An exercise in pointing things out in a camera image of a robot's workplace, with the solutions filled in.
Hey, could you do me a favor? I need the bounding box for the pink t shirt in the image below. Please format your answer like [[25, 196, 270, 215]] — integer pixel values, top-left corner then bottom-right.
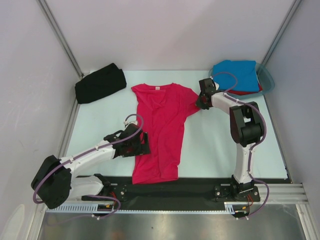
[[131, 83, 199, 185]]

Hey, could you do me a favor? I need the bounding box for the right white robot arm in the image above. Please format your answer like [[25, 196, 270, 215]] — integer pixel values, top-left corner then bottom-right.
[[196, 78, 266, 201]]

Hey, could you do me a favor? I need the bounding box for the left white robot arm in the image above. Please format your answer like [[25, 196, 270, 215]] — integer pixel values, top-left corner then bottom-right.
[[31, 123, 151, 209]]

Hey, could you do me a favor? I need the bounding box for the red t shirt in basket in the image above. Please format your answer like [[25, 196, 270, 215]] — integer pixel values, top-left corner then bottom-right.
[[228, 84, 263, 96]]

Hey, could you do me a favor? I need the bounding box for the blue t shirt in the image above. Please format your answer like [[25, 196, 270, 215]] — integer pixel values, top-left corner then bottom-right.
[[212, 60, 260, 93]]

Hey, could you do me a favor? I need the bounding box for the teal plastic basket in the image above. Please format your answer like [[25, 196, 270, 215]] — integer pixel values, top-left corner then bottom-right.
[[208, 62, 275, 100]]

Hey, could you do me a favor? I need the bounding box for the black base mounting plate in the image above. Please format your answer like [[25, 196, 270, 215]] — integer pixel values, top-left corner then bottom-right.
[[74, 174, 292, 211]]

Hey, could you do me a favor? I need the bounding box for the folded black t shirt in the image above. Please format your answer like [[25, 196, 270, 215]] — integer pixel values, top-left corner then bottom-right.
[[74, 63, 127, 105]]

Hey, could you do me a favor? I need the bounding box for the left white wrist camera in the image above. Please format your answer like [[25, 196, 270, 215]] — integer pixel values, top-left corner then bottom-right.
[[123, 120, 138, 127]]

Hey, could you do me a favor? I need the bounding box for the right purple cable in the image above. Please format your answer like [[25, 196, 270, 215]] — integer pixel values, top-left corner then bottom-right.
[[211, 71, 271, 221]]

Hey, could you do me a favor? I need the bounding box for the purple cable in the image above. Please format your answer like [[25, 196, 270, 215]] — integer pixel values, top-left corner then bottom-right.
[[32, 113, 144, 222], [211, 71, 271, 221]]

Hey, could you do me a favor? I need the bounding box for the left slotted cable duct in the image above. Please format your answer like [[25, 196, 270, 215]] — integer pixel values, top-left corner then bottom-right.
[[55, 203, 114, 214]]

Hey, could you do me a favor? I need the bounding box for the slotted cable duct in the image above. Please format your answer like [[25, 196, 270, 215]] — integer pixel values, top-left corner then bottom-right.
[[55, 203, 114, 214], [224, 202, 250, 215]]

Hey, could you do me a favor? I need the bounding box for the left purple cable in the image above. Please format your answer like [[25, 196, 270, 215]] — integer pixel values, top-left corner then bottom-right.
[[32, 113, 144, 222]]

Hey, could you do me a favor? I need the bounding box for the right slotted cable duct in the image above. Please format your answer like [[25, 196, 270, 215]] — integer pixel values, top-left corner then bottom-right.
[[224, 202, 250, 215]]

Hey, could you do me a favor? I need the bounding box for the right aluminium corner post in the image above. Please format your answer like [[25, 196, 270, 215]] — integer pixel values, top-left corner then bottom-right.
[[261, 0, 304, 66]]

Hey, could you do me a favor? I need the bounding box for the aluminium corner post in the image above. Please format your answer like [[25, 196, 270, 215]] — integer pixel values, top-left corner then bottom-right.
[[36, 0, 84, 79], [261, 0, 304, 66]]

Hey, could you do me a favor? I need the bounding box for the aluminium front frame rail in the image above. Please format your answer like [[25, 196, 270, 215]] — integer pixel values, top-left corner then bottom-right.
[[35, 182, 309, 204]]

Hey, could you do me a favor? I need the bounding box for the left aluminium corner post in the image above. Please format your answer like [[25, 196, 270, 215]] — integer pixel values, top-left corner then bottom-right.
[[36, 0, 84, 79]]

